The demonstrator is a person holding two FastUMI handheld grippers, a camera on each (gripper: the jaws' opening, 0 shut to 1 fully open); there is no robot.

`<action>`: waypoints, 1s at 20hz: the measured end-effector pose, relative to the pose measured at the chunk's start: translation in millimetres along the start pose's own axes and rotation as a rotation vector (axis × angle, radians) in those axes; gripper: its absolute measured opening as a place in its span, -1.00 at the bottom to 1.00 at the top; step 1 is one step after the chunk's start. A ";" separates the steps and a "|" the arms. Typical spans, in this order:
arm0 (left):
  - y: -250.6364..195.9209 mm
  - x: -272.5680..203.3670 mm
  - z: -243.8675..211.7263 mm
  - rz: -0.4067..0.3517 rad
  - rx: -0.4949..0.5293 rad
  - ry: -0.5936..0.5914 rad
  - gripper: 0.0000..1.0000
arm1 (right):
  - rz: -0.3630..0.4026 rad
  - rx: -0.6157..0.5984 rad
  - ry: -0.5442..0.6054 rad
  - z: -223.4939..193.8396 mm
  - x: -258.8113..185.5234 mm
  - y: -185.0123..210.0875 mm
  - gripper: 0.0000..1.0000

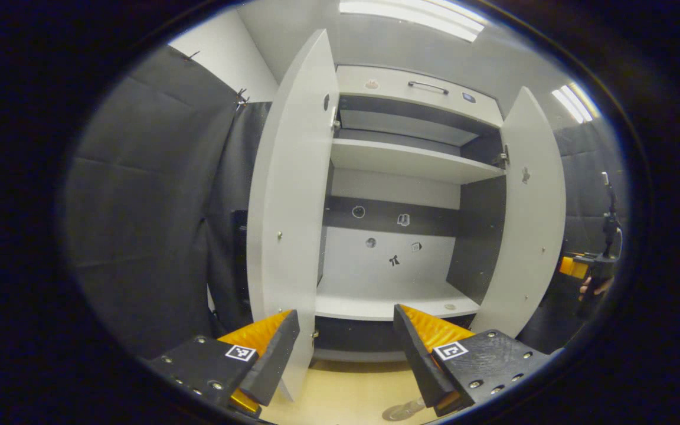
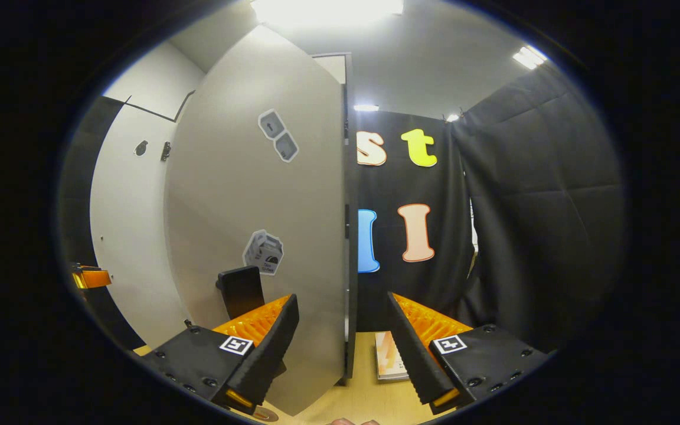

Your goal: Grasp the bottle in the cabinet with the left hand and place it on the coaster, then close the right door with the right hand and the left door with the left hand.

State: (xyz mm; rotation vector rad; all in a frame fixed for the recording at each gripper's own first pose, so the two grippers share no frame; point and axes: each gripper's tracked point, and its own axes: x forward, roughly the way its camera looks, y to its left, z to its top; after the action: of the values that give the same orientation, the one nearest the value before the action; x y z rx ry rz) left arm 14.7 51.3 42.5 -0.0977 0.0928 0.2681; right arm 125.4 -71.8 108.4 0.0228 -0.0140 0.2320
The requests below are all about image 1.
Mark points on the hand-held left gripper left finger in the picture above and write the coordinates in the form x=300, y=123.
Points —
x=278, y=354

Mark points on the black backdrop cloth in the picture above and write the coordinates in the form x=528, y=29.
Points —
x=582, y=177
x=139, y=206

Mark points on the white cabinet shelf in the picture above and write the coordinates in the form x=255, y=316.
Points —
x=405, y=159
x=375, y=298

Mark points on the white cabinet door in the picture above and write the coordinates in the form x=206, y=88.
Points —
x=529, y=224
x=287, y=206

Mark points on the white cabinet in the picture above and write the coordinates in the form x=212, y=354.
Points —
x=387, y=189

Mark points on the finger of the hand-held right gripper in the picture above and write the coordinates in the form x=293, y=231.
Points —
x=573, y=267

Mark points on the large ceiling light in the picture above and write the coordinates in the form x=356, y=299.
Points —
x=417, y=15

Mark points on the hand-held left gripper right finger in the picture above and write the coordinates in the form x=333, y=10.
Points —
x=417, y=360

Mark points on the rectangular ceiling light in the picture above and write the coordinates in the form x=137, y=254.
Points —
x=576, y=101

